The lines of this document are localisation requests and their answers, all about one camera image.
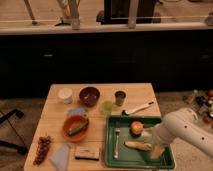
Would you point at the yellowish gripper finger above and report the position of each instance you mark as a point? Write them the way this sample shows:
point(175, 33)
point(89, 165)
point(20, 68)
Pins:
point(156, 152)

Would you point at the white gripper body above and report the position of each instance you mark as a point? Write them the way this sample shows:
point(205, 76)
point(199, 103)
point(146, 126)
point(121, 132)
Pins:
point(161, 135)

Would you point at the yellow banana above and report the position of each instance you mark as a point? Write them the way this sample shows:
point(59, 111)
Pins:
point(138, 145)

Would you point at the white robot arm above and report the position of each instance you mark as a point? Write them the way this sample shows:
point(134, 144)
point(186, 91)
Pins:
point(182, 124)

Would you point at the purple bowl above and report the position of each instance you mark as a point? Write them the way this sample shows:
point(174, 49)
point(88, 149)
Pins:
point(89, 96)

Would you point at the orange bowl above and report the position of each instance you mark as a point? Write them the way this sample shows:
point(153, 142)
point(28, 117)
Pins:
point(72, 122)

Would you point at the red yellow apple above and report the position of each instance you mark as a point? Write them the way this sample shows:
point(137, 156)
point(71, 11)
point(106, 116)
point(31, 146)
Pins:
point(136, 127)

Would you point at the green plastic tray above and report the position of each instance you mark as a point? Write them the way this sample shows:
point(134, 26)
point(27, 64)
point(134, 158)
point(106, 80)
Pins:
point(129, 157)

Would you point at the silver fork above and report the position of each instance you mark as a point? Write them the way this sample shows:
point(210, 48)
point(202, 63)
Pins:
point(117, 132)

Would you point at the dark metal cup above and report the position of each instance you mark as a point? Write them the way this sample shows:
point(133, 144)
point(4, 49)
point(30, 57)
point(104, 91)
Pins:
point(120, 97)

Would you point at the brown wooden block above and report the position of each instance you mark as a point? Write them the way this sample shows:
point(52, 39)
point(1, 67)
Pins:
point(89, 153)

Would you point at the dark cabinet counter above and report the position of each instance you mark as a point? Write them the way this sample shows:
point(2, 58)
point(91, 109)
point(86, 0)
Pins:
point(169, 60)

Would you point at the green cucumber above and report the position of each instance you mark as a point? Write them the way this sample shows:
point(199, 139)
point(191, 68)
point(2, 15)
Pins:
point(78, 128)

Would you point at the wooden table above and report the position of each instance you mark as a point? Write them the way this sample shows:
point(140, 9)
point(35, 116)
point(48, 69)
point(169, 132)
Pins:
point(55, 112)

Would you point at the light blue cloth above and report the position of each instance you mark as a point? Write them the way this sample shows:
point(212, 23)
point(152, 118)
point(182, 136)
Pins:
point(60, 158)

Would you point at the white cup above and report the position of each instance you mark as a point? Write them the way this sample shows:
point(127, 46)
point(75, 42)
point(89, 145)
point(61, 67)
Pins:
point(65, 95)

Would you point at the red grape bunch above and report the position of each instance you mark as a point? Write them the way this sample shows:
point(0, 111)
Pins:
point(42, 149)

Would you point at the white handled knife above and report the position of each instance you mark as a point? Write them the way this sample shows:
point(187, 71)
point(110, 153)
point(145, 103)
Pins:
point(134, 110)

